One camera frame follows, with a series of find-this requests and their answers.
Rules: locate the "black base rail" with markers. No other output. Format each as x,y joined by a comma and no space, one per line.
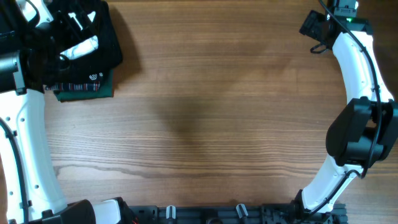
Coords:
262,214

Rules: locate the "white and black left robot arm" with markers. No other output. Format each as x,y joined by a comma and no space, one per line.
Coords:
34,194

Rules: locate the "light blue striped cloth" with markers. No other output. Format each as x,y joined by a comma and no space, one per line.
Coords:
83,48

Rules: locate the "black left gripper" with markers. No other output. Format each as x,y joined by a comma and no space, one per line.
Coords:
74,35

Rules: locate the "black knitted garment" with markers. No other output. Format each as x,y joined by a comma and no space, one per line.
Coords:
109,54

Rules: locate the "dark green folded garment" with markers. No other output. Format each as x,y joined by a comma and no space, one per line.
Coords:
105,91

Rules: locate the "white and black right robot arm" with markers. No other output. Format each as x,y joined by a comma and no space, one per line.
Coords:
366,130

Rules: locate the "striped folded garment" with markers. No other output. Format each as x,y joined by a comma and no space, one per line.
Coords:
73,87

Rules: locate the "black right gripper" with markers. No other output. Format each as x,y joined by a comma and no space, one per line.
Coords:
311,24

